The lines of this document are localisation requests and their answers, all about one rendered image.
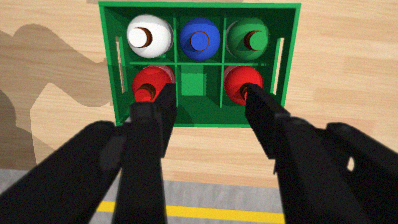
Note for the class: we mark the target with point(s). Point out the blue bottle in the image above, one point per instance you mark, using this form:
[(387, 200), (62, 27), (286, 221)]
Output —
[(199, 39)]

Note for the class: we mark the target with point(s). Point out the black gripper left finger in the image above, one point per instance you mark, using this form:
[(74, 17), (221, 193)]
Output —
[(67, 188)]

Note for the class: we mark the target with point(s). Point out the green crate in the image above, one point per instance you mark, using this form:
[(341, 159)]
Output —
[(200, 96)]

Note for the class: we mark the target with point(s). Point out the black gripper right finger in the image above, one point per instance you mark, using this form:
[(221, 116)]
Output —
[(312, 190)]

